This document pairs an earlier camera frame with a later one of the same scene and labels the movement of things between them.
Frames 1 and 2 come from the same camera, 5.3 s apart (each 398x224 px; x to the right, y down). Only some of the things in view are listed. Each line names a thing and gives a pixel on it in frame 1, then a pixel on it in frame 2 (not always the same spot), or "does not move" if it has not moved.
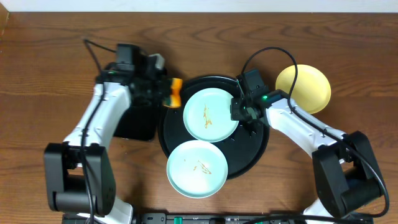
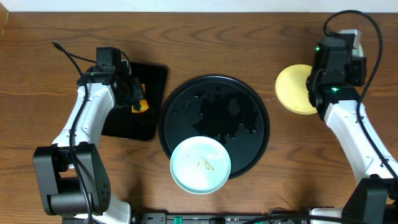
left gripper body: [165, 90] -> [137, 94]
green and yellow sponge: [172, 98] -> [141, 106]
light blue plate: [207, 115] -> [360, 50]
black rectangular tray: [139, 122] does not move
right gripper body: [249, 102] -> [354, 75]
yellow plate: [311, 91] does not move
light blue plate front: [197, 168] does not move
